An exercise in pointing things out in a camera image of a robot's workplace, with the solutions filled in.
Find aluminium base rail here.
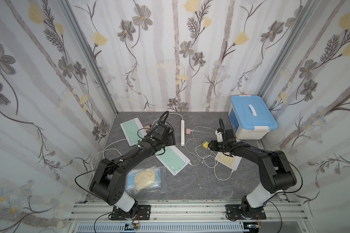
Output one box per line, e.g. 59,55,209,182
67,200,314,233

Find yellow wireless keyboard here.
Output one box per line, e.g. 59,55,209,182
215,152,242,171

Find yellow charger plug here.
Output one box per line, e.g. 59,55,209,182
202,141,209,149

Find white power strip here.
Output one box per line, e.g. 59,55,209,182
181,120,185,147

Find white charging cable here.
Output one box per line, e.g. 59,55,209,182
184,126,234,181

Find green wireless keyboard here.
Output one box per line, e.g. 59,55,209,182
120,117,147,146
155,146,190,176

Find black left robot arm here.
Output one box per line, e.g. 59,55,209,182
88,122,176,219

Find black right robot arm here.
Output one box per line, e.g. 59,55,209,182
208,128,297,219

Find black charging cable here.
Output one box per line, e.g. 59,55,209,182
136,126,164,140

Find white power strip cord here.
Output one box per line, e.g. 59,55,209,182
88,113,184,170

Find bagged blue masks and gloves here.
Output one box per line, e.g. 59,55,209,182
125,166,166,195

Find blue lid storage box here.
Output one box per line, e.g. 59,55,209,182
228,95,278,140

